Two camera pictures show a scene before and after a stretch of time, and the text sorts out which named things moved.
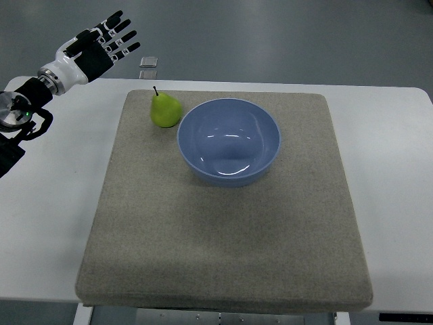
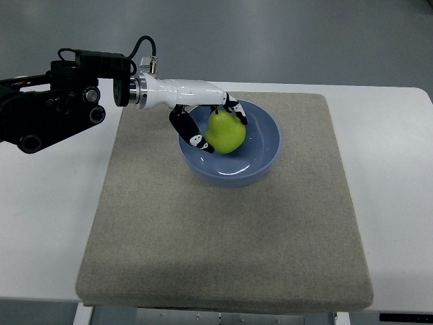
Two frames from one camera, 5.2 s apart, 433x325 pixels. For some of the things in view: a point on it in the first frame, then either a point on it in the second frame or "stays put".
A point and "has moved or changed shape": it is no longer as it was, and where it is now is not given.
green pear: [165, 110] has moved or changed shape
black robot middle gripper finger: [109, 34] → [214, 108]
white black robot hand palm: [78, 69] → [164, 95]
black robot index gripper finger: [112, 21] → [233, 106]
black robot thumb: [84, 39] → [187, 127]
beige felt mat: [164, 239] stays put
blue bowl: [229, 142] stays put
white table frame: [83, 311] stays put
